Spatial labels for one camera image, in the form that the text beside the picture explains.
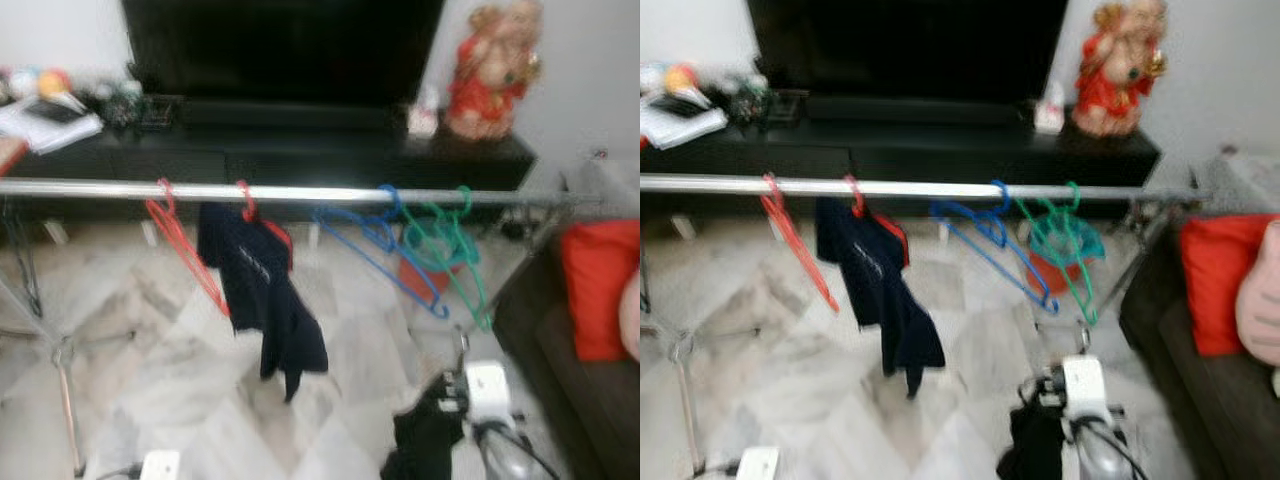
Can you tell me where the plain black shirt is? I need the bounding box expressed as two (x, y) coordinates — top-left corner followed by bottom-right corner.
(380, 385), (466, 480)
(997, 395), (1066, 480)

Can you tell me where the pink red plastic hanger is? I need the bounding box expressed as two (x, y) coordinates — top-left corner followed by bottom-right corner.
(760, 174), (841, 314)
(145, 178), (233, 316)

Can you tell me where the green plastic hanger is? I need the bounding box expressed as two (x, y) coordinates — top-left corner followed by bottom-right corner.
(400, 187), (493, 331)
(1015, 182), (1101, 327)

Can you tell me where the blue plastic hanger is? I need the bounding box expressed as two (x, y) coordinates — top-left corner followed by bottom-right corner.
(930, 180), (1061, 316)
(313, 185), (451, 319)

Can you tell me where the teal plastic bag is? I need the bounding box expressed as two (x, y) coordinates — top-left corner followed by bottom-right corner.
(400, 215), (476, 273)
(1028, 210), (1106, 266)

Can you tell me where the red cushion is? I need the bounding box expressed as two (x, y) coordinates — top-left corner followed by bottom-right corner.
(560, 220), (641, 363)
(1180, 213), (1276, 358)

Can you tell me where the pink cat plush cushion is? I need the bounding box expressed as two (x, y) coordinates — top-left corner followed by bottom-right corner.
(1235, 220), (1280, 396)
(618, 268), (641, 361)

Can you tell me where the navy shirt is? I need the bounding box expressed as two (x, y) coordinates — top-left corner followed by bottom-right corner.
(815, 197), (946, 399)
(197, 202), (329, 403)

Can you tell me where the silver metal clothes rack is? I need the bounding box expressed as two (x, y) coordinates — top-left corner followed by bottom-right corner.
(0, 178), (581, 479)
(640, 174), (1206, 479)

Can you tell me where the grey white fabric cover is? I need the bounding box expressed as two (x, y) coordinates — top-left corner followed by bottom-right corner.
(1195, 150), (1280, 216)
(565, 155), (641, 216)

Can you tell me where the white tissue pack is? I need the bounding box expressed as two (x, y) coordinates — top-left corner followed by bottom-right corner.
(1033, 82), (1066, 134)
(407, 85), (441, 138)

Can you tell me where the red laughing Buddha statue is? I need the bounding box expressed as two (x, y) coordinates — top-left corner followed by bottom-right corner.
(445, 0), (543, 141)
(1072, 0), (1169, 138)

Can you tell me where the black soundbar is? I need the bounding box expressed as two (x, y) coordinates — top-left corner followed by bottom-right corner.
(180, 98), (401, 129)
(805, 95), (1026, 123)

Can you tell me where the white paper stack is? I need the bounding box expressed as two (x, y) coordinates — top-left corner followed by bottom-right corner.
(640, 92), (729, 151)
(0, 95), (104, 156)

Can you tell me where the black wallet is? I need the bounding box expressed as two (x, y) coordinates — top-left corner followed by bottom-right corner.
(25, 98), (86, 126)
(650, 95), (706, 119)

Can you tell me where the black television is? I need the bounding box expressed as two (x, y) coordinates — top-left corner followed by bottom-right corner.
(745, 0), (1071, 101)
(120, 0), (446, 106)

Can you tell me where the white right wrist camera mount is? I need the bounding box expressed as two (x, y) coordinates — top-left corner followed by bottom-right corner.
(1060, 357), (1111, 423)
(464, 361), (515, 426)

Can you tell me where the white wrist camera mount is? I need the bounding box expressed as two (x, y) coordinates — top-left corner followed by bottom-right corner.
(138, 450), (182, 480)
(464, 361), (515, 426)
(1060, 357), (1111, 423)
(735, 446), (781, 480)

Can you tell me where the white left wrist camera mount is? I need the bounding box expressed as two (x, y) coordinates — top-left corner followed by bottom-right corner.
(138, 450), (182, 480)
(735, 446), (781, 480)

